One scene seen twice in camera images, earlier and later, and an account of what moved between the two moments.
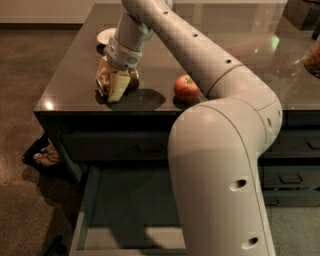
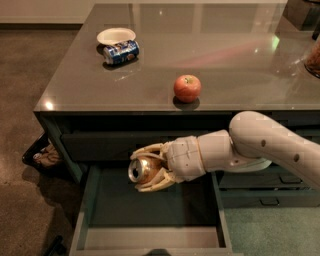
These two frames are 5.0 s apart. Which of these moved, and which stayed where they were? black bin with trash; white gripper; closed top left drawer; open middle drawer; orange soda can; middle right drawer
Moved: orange soda can; white gripper
Stayed: open middle drawer; black bin with trash; middle right drawer; closed top left drawer
